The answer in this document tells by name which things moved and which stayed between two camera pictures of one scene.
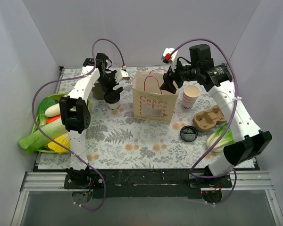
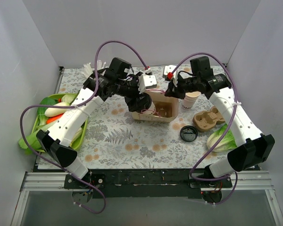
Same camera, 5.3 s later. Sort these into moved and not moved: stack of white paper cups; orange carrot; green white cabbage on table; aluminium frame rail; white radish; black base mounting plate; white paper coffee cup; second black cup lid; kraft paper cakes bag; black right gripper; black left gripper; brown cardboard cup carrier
Moved: kraft paper cakes bag; black right gripper; white paper coffee cup; black left gripper
Not moved: black base mounting plate; aluminium frame rail; stack of white paper cups; brown cardboard cup carrier; green white cabbage on table; orange carrot; white radish; second black cup lid
